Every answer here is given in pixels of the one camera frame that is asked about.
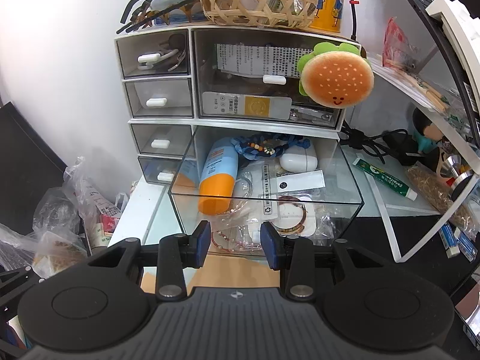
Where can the green white toothpaste tube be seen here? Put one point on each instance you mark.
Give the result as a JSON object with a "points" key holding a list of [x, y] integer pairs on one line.
{"points": [[384, 178]]}

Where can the white yellow box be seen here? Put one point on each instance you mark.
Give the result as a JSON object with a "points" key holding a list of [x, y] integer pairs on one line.
{"points": [[243, 105]]}

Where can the black panel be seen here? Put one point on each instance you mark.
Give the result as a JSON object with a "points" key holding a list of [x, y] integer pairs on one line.
{"points": [[26, 165]]}

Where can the white drawer cabinet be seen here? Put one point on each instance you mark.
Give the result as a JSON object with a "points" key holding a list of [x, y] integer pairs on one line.
{"points": [[192, 71], [161, 121]]}

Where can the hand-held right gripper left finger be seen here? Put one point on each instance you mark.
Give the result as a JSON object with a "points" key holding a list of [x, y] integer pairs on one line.
{"points": [[202, 240]]}

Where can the black desk mat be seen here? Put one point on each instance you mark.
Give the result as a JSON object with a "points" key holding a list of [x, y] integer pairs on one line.
{"points": [[423, 270]]}

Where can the clear plastic bag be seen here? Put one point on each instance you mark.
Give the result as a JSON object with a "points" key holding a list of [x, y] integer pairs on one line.
{"points": [[22, 240]]}

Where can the white label zip bag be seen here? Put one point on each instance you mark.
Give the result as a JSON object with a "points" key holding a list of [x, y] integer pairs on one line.
{"points": [[288, 187]]}

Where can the metal nail clipper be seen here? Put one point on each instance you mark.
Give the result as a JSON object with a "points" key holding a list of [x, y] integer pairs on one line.
{"points": [[311, 113]]}

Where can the red printed plastic bag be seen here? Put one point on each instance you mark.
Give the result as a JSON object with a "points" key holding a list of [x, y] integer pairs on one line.
{"points": [[93, 198]]}

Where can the blue orange sunscreen bottle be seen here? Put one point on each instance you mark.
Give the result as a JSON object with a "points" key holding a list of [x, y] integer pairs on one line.
{"points": [[219, 172]]}

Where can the wrapped chopsticks packet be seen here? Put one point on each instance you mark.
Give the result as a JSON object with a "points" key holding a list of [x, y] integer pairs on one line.
{"points": [[416, 82]]}

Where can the blue white eraser packs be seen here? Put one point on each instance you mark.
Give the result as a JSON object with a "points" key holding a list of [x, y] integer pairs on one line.
{"points": [[457, 242]]}

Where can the black haired teal figurine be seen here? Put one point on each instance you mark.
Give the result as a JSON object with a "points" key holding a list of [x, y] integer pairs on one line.
{"points": [[427, 131]]}

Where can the white earbud case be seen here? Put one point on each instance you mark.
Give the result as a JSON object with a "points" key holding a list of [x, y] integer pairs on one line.
{"points": [[300, 158]]}

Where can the small clear drawer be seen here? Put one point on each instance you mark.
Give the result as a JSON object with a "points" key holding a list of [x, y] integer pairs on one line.
{"points": [[146, 135], [129, 52], [176, 93], [150, 167]]}

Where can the black hair claw clip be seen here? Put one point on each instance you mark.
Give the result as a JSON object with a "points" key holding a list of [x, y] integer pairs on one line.
{"points": [[138, 2]]}

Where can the red snack packet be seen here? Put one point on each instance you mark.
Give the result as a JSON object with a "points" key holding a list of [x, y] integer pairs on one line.
{"points": [[397, 41]]}

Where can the silver metal funnel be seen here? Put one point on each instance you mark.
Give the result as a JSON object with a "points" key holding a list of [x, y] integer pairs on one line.
{"points": [[455, 174]]}

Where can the hamburger plush toy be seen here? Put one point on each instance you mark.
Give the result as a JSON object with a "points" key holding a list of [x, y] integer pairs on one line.
{"points": [[337, 78]]}

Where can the black smartphone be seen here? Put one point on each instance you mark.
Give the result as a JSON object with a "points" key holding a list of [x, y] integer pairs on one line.
{"points": [[470, 307]]}

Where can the white printed paper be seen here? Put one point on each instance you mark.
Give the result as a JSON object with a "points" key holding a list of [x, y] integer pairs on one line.
{"points": [[255, 58]]}

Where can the oat grain packet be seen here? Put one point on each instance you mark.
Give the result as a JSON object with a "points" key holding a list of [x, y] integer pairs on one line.
{"points": [[435, 191]]}

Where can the white keyboard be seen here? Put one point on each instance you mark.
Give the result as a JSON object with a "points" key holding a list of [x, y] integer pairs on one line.
{"points": [[461, 30]]}

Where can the black laptop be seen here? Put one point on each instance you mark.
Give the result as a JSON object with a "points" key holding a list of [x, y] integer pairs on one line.
{"points": [[446, 63]]}

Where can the yellow cartoon cup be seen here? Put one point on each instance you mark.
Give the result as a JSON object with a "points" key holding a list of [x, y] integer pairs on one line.
{"points": [[330, 0]]}

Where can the white desk riser shelf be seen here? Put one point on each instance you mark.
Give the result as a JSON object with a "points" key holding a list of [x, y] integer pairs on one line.
{"points": [[390, 228]]}

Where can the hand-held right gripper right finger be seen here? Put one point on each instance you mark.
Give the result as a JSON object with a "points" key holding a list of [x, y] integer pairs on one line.
{"points": [[268, 243]]}

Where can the large clear drawer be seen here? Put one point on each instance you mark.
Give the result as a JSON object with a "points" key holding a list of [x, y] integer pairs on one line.
{"points": [[210, 78], [337, 195]]}

